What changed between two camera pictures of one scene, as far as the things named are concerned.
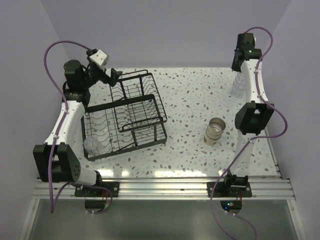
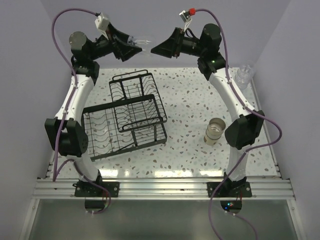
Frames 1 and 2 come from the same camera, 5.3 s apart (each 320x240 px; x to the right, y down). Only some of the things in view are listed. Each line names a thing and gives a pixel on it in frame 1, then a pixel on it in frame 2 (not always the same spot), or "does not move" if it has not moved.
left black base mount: x=90 y=192 does not move
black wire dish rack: x=137 y=119 does not move
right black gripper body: x=235 y=65 -> x=192 y=46
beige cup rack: x=215 y=128 does not move
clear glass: x=92 y=145 -> x=132 y=40
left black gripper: x=113 y=78 -> x=117 y=42
